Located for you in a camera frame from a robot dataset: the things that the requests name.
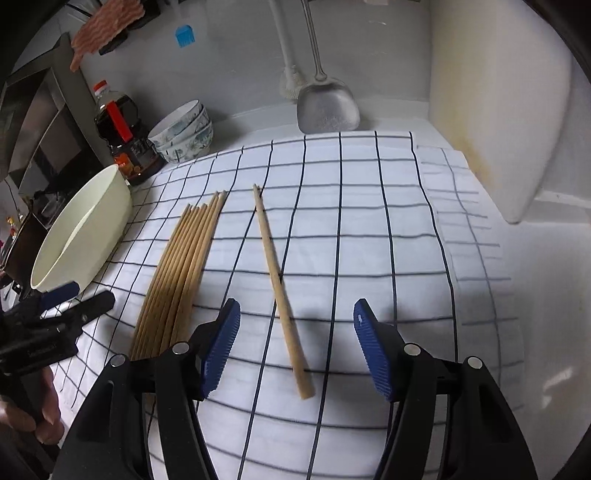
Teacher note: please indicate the floral ceramic bowl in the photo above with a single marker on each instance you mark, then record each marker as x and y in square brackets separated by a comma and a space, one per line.
[189, 138]
[178, 121]
[191, 151]

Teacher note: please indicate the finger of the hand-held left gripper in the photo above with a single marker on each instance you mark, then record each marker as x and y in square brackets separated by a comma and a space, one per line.
[60, 294]
[94, 306]

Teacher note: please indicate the bunch of wooden chopsticks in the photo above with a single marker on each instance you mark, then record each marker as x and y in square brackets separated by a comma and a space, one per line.
[184, 258]

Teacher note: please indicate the white checked cloth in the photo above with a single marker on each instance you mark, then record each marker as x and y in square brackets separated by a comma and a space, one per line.
[346, 230]

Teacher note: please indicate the white cutting board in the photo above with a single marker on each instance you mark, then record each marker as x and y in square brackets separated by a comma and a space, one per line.
[498, 115]

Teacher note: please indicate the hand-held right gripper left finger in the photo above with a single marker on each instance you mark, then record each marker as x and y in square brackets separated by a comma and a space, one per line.
[221, 346]

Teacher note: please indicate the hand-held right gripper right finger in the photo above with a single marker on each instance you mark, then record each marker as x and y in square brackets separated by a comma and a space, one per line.
[369, 346]

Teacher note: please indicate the metal spatula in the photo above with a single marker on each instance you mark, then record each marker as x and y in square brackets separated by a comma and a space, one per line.
[328, 110]

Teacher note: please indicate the person's left hand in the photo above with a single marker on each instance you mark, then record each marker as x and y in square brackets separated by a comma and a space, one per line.
[30, 419]

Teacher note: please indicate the white dish brush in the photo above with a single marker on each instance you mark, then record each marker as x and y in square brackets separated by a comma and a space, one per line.
[291, 83]

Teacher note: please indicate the dark kitchen appliance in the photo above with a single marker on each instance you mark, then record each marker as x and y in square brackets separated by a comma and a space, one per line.
[41, 120]

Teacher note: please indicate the pink rag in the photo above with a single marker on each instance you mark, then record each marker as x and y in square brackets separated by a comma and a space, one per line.
[101, 32]

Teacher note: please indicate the dark soy sauce bottle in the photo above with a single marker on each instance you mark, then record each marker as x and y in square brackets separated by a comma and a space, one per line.
[120, 134]

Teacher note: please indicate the blue wall hook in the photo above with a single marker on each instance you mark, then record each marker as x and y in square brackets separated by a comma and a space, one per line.
[183, 36]

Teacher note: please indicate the large white bowl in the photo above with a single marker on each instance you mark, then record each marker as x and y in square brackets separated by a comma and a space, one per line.
[111, 212]

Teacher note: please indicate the light wooden chopstick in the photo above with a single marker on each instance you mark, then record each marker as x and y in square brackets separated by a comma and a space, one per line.
[281, 295]

